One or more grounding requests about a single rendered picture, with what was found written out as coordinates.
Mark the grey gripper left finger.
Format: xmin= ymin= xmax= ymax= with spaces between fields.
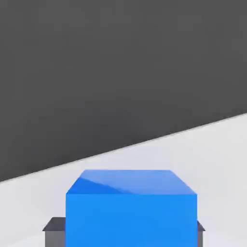
xmin=42 ymin=217 xmax=67 ymax=247

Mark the small blue cube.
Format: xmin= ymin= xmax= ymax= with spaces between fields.
xmin=65 ymin=169 xmax=198 ymax=247

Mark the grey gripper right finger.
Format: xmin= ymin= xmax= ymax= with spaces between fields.
xmin=197 ymin=220 xmax=206 ymax=247

